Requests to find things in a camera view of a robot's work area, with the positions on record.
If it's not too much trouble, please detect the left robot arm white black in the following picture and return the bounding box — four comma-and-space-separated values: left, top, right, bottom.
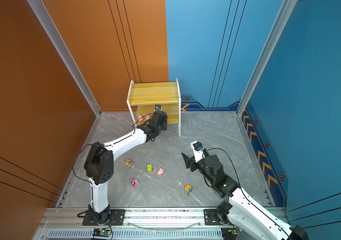
84, 110, 167, 225

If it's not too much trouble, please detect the white frame wooden shelf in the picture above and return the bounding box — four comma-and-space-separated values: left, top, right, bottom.
126, 80, 181, 137

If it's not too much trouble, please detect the pink toy car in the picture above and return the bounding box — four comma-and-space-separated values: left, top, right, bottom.
130, 178, 139, 187

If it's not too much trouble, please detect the yellow multicolour toy car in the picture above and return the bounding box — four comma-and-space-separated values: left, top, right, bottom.
125, 159, 133, 167

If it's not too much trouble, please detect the circuit board right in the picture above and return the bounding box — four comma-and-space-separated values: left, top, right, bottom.
221, 228, 242, 240

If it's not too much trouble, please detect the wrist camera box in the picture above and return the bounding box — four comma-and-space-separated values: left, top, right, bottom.
190, 141, 208, 163
155, 105, 162, 112

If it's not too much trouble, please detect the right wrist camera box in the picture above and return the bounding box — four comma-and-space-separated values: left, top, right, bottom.
190, 141, 208, 163

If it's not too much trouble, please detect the aluminium corner post right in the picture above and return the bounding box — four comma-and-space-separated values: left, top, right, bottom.
236, 0, 297, 117

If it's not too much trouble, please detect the orange green toy car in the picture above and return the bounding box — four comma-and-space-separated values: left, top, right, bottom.
184, 184, 192, 195

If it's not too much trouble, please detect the aluminium corner post left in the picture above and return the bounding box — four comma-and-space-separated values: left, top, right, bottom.
27, 0, 102, 117

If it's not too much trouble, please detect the green circuit board left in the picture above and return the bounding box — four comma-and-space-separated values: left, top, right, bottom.
91, 228, 113, 240

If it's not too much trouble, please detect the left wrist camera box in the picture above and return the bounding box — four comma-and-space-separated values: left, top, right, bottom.
155, 105, 162, 112

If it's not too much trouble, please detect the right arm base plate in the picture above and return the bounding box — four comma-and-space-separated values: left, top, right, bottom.
203, 209, 228, 226

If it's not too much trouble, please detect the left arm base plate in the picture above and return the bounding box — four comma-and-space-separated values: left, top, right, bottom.
82, 209, 125, 227

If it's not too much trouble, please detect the aluminium corner post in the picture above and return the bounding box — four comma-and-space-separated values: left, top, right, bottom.
236, 0, 297, 117
27, 0, 102, 117

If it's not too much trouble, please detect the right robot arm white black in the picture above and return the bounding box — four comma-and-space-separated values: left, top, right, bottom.
181, 153, 309, 240

